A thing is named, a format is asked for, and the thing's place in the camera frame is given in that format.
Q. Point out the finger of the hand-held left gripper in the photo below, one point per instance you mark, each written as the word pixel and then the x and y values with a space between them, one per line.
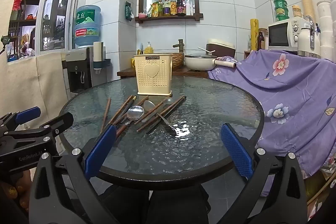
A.
pixel 63 120
pixel 27 112

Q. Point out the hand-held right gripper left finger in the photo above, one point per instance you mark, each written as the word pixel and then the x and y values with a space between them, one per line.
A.
pixel 99 153

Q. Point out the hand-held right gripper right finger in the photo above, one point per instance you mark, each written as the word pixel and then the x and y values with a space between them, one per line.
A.
pixel 236 153

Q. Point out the pile of wooden chopsticks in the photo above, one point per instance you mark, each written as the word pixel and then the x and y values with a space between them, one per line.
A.
pixel 105 113

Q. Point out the large steel spoon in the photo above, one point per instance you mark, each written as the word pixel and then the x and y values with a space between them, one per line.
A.
pixel 135 111

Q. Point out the stainless steel fork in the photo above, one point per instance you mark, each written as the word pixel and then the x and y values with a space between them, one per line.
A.
pixel 165 121

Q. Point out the cream plastic utensil holder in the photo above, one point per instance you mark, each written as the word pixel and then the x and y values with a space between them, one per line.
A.
pixel 152 82

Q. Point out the person's left hand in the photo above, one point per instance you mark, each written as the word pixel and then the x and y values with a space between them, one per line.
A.
pixel 15 187

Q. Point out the beige cloth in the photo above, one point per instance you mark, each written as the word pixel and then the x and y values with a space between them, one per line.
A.
pixel 50 77

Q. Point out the grey water dispenser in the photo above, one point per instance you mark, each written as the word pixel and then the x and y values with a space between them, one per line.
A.
pixel 76 66

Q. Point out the purple floral cloth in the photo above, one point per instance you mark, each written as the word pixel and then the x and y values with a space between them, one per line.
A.
pixel 288 98

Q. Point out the white cup dispenser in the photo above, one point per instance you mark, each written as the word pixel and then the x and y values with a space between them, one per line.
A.
pixel 97 52

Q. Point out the person's dark trousers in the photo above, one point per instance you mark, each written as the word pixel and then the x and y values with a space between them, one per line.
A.
pixel 157 204

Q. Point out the yellow mug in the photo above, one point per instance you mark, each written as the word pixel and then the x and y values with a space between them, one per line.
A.
pixel 132 62

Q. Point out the blue water jug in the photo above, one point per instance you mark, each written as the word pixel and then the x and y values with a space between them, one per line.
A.
pixel 86 27

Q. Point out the white pan with glass lid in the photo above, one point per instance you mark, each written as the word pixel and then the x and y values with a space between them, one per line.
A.
pixel 197 64

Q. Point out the small wooden box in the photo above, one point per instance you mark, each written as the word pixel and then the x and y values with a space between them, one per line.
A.
pixel 248 54

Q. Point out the brown and white rice cooker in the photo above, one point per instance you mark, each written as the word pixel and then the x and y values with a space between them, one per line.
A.
pixel 223 49

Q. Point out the woven basket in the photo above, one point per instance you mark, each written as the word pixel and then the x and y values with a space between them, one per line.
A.
pixel 178 60

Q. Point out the yellow soap dispenser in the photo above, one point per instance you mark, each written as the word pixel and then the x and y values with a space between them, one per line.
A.
pixel 148 50

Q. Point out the brown glass bottle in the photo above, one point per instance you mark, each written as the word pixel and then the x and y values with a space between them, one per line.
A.
pixel 260 41

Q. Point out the glass jar wooden lid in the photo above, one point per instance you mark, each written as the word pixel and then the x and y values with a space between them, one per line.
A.
pixel 265 39

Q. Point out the yellow roll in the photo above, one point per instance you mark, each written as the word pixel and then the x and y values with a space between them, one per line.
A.
pixel 254 35

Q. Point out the bronze faucet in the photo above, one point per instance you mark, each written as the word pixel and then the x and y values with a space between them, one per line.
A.
pixel 181 47

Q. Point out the green hanging packet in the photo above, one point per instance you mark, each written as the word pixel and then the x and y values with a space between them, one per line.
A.
pixel 128 12

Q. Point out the white microwave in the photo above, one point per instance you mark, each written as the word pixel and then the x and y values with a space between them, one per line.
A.
pixel 279 33

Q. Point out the pink bowl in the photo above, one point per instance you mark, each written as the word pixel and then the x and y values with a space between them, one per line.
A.
pixel 141 15

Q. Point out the white kettle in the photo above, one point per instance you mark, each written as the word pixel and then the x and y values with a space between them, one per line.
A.
pixel 304 40

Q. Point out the yellow green packet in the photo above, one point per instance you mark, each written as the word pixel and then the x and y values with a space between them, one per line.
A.
pixel 151 11

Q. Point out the wood framed mirror shelf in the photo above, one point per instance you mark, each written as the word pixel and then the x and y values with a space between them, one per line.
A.
pixel 140 1

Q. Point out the green noodle bowl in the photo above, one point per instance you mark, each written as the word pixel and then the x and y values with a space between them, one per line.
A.
pixel 281 17
pixel 281 2
pixel 281 11

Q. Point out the green bottle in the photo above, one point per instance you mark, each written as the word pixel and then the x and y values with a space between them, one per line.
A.
pixel 160 8

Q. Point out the stacks of white cups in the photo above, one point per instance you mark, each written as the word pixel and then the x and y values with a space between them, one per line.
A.
pixel 325 29

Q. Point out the white bottle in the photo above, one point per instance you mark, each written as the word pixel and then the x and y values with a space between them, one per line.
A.
pixel 188 8

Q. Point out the purple label bottle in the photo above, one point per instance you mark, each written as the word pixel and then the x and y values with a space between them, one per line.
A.
pixel 166 7

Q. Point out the yellow lid jar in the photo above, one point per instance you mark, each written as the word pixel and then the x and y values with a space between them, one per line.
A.
pixel 297 11

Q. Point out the dark sauce bottle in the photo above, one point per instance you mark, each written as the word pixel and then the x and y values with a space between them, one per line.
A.
pixel 180 5

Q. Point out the yellow label bottle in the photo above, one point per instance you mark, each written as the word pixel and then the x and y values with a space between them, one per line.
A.
pixel 173 6

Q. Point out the white frame sliding window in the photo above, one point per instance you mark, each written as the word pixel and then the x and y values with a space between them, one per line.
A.
pixel 55 16

